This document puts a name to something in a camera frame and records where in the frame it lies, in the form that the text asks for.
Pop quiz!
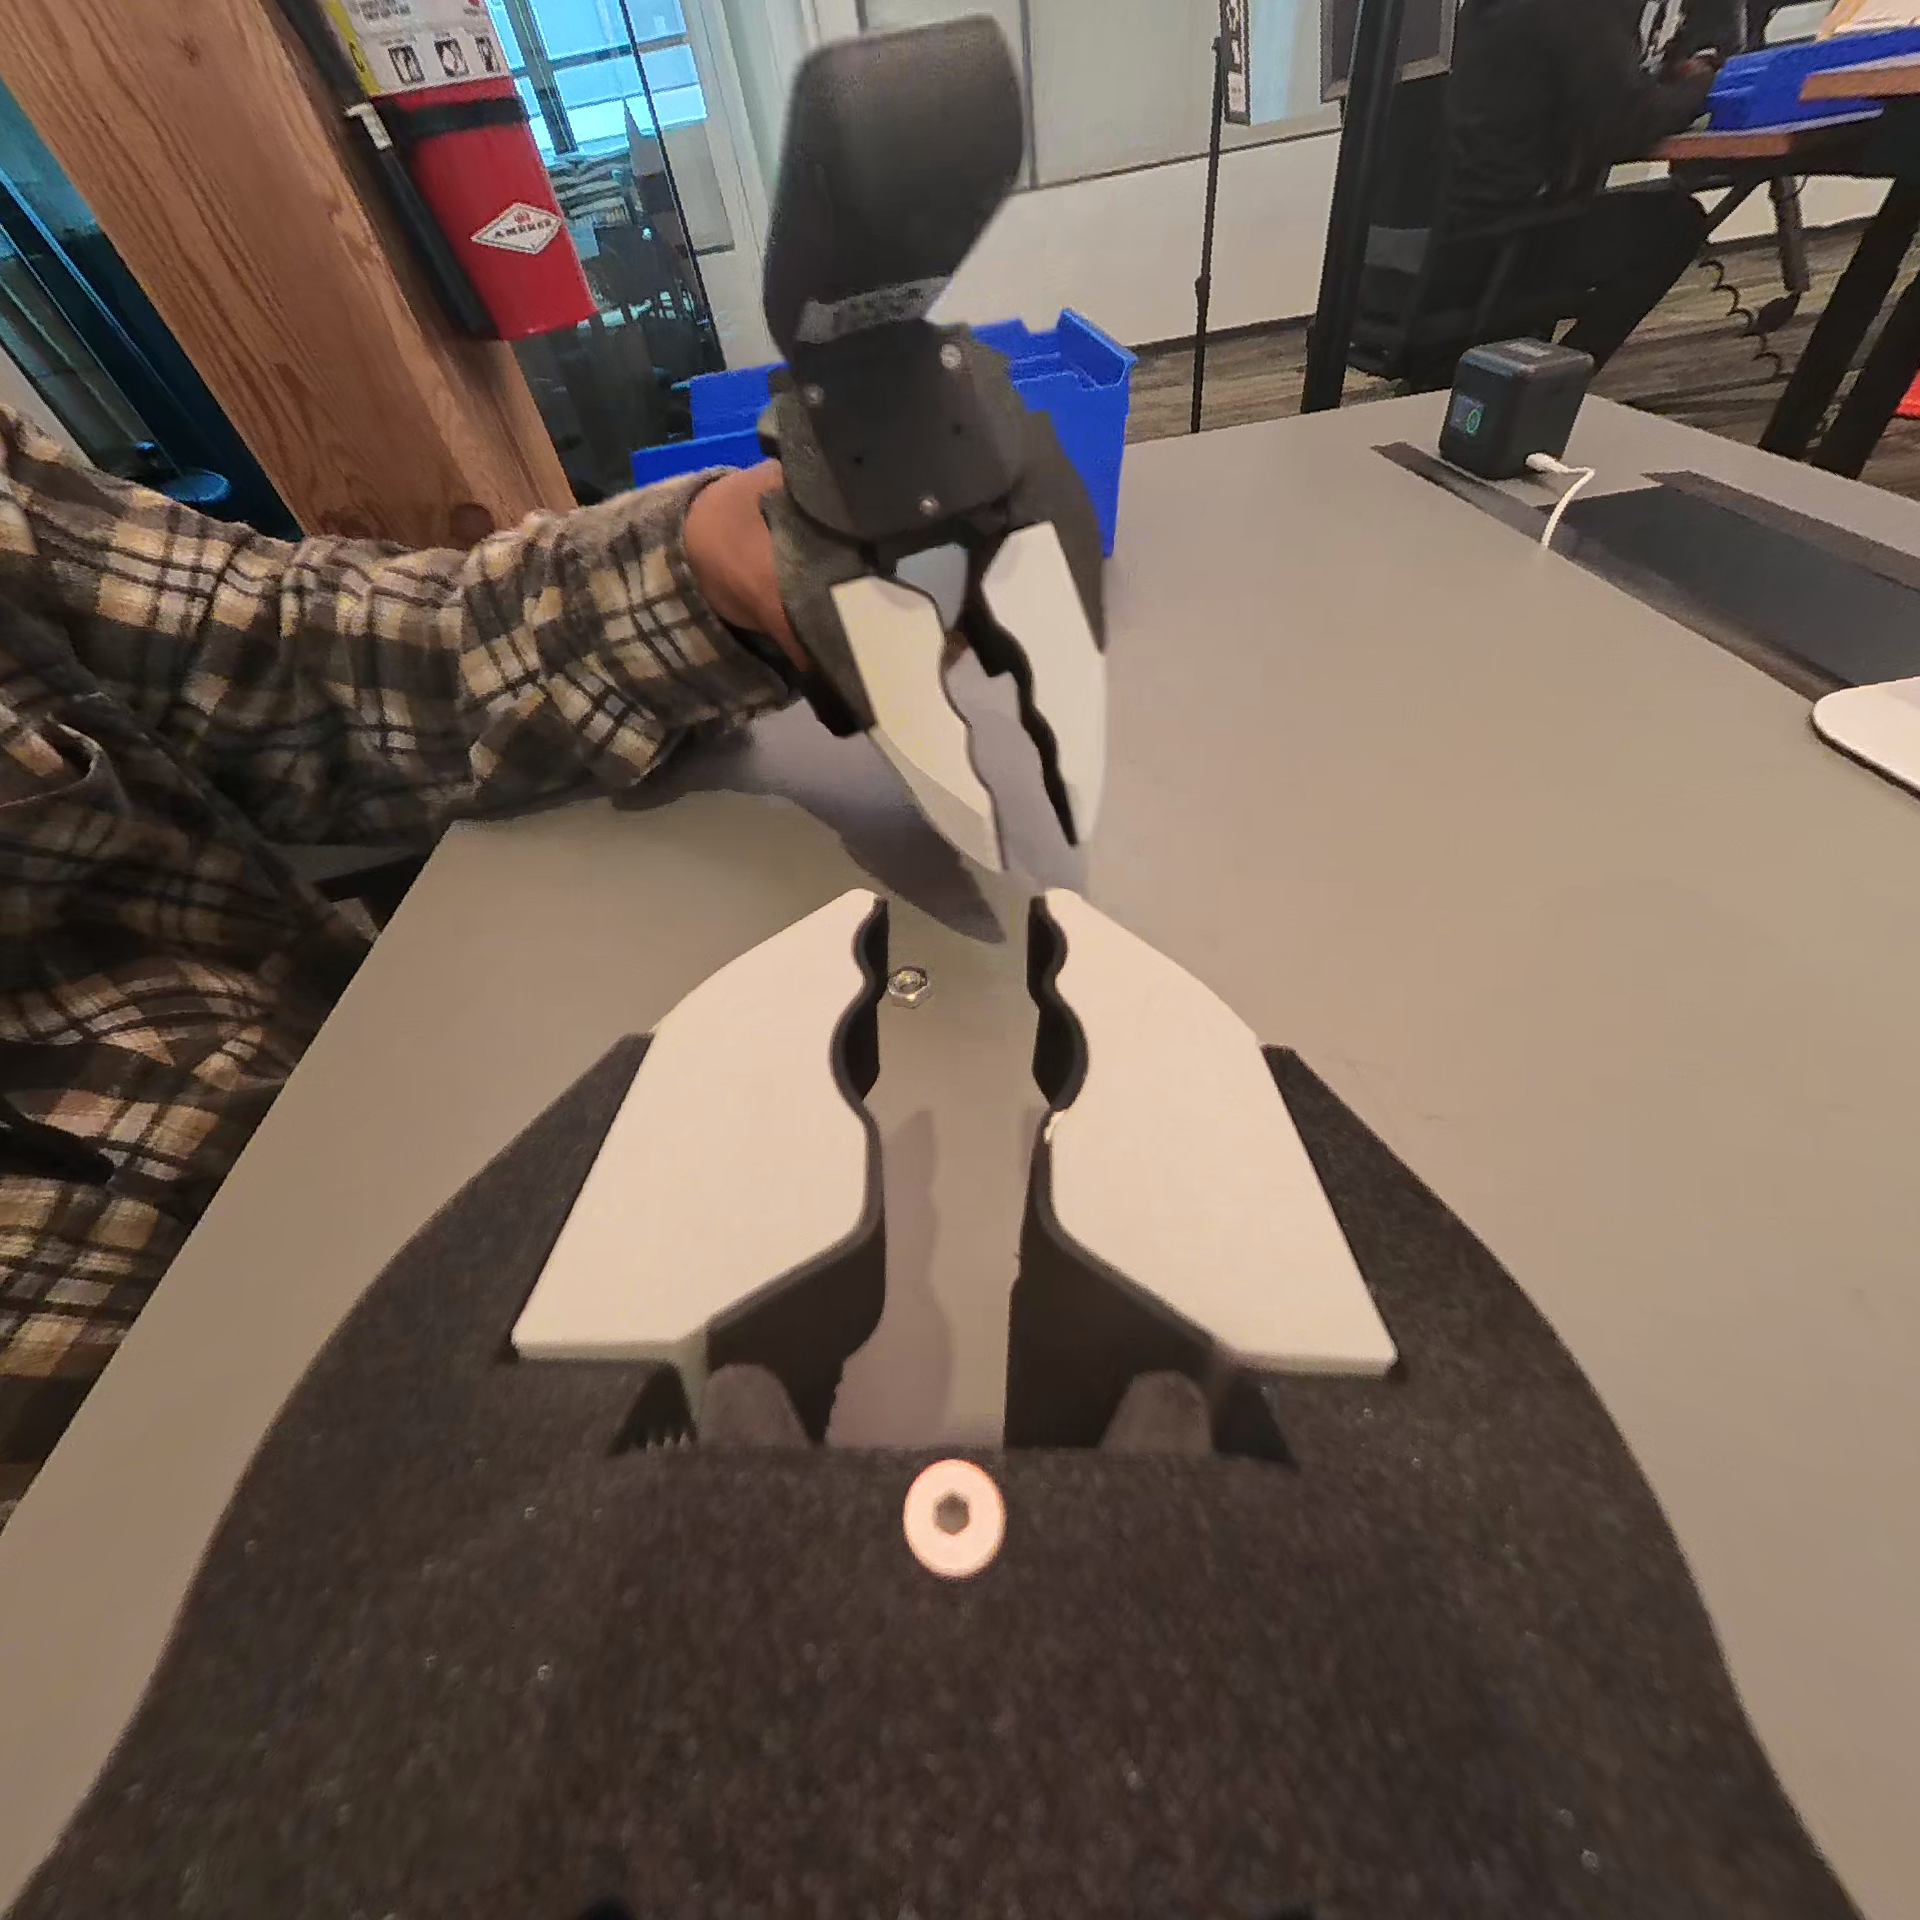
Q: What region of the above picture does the person's left hand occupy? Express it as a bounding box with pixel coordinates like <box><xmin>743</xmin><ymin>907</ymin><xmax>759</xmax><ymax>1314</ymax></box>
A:
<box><xmin>685</xmin><ymin>462</ymin><xmax>801</xmax><ymax>666</ymax></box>

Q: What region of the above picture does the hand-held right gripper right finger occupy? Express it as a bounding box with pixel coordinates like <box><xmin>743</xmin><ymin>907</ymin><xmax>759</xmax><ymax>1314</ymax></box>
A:
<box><xmin>1002</xmin><ymin>889</ymin><xmax>1401</xmax><ymax>1455</ymax></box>

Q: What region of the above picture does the person's left forearm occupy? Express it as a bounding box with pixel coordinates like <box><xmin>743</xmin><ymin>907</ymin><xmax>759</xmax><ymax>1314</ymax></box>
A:
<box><xmin>285</xmin><ymin>464</ymin><xmax>797</xmax><ymax>819</ymax></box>

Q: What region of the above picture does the red fire extinguisher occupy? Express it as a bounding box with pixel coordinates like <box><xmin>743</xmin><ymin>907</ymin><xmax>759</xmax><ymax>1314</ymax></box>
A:
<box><xmin>323</xmin><ymin>0</ymin><xmax>597</xmax><ymax>346</ymax></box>

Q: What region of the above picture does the black power station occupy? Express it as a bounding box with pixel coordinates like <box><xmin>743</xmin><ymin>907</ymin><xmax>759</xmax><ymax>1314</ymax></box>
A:
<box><xmin>1437</xmin><ymin>340</ymin><xmax>1595</xmax><ymax>483</ymax></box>

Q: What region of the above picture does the black marker sign stand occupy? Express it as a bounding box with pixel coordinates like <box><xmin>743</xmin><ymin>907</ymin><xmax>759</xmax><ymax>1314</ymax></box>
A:
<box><xmin>1189</xmin><ymin>0</ymin><xmax>1258</xmax><ymax>436</ymax></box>

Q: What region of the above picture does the black table cable strip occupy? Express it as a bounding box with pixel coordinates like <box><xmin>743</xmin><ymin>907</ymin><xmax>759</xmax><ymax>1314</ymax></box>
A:
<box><xmin>1372</xmin><ymin>439</ymin><xmax>1920</xmax><ymax>699</ymax></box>

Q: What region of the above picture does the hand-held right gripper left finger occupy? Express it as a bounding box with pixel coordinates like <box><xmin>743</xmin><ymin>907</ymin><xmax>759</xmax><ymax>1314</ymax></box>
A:
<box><xmin>511</xmin><ymin>888</ymin><xmax>891</xmax><ymax>1449</ymax></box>

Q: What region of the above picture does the blue plastic bin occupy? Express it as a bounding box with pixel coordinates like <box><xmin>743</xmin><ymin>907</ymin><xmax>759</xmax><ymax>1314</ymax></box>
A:
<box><xmin>632</xmin><ymin>312</ymin><xmax>1138</xmax><ymax>561</ymax></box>

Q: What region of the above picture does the small blue bin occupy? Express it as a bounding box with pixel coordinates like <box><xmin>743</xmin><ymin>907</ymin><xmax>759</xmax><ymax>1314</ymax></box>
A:
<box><xmin>1709</xmin><ymin>36</ymin><xmax>1920</xmax><ymax>128</ymax></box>

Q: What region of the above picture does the wooden office desk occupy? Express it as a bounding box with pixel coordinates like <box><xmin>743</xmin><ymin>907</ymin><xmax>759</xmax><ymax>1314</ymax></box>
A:
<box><xmin>1657</xmin><ymin>59</ymin><xmax>1920</xmax><ymax>483</ymax></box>

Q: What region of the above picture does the black metal pole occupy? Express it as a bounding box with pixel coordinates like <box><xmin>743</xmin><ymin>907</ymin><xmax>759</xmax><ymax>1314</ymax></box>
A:
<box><xmin>1304</xmin><ymin>0</ymin><xmax>1403</xmax><ymax>414</ymax></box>

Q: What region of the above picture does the wooden post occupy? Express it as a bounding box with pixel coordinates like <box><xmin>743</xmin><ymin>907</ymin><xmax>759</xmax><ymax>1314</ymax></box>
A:
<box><xmin>0</xmin><ymin>0</ymin><xmax>578</xmax><ymax>550</ymax></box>

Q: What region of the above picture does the instruction sheet on stand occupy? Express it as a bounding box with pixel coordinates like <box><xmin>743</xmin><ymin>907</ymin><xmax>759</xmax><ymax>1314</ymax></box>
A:
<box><xmin>1813</xmin><ymin>679</ymin><xmax>1920</xmax><ymax>798</ymax></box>

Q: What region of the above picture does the person's plaid shirt torso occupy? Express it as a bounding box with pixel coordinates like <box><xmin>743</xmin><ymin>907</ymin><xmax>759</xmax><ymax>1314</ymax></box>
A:
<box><xmin>0</xmin><ymin>406</ymin><xmax>453</xmax><ymax>1518</ymax></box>

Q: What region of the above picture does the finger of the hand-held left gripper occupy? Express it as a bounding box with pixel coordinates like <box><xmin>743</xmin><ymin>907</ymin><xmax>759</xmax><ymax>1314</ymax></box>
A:
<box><xmin>825</xmin><ymin>574</ymin><xmax>1009</xmax><ymax>875</ymax></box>
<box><xmin>948</xmin><ymin>522</ymin><xmax>1113</xmax><ymax>889</ymax></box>

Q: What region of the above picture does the white charging cable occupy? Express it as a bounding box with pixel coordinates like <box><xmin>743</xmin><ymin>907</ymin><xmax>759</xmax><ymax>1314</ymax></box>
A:
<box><xmin>1522</xmin><ymin>450</ymin><xmax>1600</xmax><ymax>550</ymax></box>

